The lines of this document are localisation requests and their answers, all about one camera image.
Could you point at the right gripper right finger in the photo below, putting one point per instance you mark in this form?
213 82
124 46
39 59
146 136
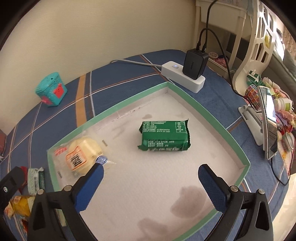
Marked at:
257 223

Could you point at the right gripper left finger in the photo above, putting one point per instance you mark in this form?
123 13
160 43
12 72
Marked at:
44 223

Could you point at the yellow cake packet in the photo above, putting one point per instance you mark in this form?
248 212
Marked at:
20 205

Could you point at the mint green snack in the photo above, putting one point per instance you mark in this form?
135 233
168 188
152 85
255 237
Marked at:
36 180

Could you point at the clear white bun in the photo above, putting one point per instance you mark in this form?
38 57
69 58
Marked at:
76 157

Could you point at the green rimmed white tray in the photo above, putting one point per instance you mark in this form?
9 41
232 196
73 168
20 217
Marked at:
151 195

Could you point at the dark green snack packet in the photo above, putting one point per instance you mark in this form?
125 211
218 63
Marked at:
165 135

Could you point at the small red box snack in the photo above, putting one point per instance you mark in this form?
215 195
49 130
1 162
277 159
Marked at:
3 138

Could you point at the teal toy house box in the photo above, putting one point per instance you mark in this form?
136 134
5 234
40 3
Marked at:
51 89

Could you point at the white phone stand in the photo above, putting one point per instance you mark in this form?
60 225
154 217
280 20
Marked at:
254 122

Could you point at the colourful clutter pile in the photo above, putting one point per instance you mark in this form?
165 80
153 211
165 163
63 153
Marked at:
285 117

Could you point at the blue plaid tablecloth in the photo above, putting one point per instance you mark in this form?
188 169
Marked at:
43 126

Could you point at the smartphone on stand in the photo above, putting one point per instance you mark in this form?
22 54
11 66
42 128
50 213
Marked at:
269 124

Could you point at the white power strip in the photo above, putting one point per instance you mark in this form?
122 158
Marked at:
174 71

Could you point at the black charger adapter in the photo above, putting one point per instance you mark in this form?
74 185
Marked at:
195 63

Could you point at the white shelf rack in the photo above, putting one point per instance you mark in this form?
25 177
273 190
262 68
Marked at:
252 29

